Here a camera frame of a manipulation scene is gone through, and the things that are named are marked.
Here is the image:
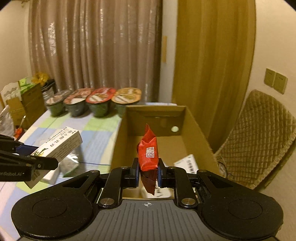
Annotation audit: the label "white remote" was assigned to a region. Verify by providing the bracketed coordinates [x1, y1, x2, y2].
[141, 154, 199, 199]

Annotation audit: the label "silver foil pouch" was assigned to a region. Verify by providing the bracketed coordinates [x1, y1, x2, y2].
[59, 154, 79, 177]

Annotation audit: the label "white duck medicine box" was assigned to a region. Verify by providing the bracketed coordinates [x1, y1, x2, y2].
[25, 127, 82, 189]

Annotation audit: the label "red candy wrapper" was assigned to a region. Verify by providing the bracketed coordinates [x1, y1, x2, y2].
[137, 124, 159, 195]

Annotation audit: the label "white green medicine box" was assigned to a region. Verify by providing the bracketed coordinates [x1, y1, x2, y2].
[41, 167, 60, 185]

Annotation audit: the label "white printed plastic bag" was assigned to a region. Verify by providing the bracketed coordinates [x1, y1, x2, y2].
[0, 105, 15, 137]

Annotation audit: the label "cardboard boxes stack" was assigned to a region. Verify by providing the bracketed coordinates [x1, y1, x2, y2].
[6, 84, 46, 129]

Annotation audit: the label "brown cardboard box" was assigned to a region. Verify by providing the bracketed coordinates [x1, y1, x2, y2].
[111, 105, 219, 174]

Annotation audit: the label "checkered tablecloth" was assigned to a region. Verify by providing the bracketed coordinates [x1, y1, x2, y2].
[1, 111, 121, 240]

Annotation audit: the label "white decorative board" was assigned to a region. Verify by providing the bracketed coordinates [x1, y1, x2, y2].
[1, 82, 22, 105]

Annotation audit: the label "dark-lid noodle bowl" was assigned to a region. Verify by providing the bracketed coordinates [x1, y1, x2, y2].
[45, 89, 73, 116]

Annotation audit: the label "green paper box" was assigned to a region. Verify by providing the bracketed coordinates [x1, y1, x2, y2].
[18, 77, 36, 94]

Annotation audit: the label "brown-lid noodle bowl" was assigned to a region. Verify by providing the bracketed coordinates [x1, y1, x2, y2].
[63, 88, 93, 117]

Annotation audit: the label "yellow foil wrapping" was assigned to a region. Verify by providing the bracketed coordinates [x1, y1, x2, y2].
[31, 72, 49, 87]

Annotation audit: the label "orange-lid noodle bowl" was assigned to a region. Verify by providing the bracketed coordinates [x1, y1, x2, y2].
[111, 87, 142, 117]

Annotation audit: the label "red-lid noodle bowl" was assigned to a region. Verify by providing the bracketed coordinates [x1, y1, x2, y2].
[86, 87, 116, 118]

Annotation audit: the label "woven wicker chair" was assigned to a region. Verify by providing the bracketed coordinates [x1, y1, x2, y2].
[215, 89, 295, 189]

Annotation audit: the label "beige patterned curtain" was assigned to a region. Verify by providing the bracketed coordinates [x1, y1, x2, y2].
[28, 1, 163, 102]

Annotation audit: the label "golden yellow curtain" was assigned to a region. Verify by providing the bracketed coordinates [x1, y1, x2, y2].
[172, 1, 256, 151]

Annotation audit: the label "yellow wall hanging strip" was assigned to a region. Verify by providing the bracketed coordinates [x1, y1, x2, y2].
[162, 36, 168, 63]

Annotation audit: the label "beige wall switches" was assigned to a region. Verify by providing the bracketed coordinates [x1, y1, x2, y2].
[264, 68, 288, 94]

